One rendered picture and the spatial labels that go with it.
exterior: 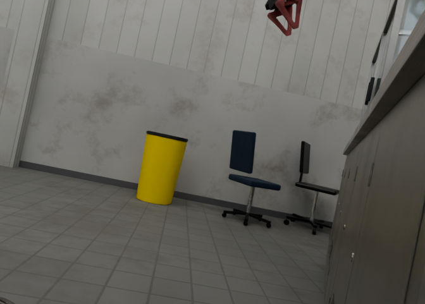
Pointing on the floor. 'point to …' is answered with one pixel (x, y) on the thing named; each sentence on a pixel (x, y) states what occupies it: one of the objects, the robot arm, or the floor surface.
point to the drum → (160, 167)
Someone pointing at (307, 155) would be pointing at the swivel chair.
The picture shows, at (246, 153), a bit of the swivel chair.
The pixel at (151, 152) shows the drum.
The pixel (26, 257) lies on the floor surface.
